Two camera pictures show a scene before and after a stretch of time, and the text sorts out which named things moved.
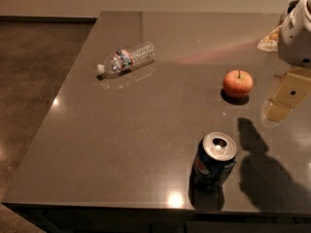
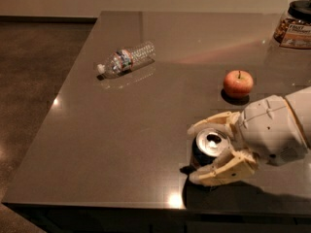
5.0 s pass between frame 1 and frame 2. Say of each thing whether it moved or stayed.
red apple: stayed
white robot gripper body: moved
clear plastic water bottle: stayed
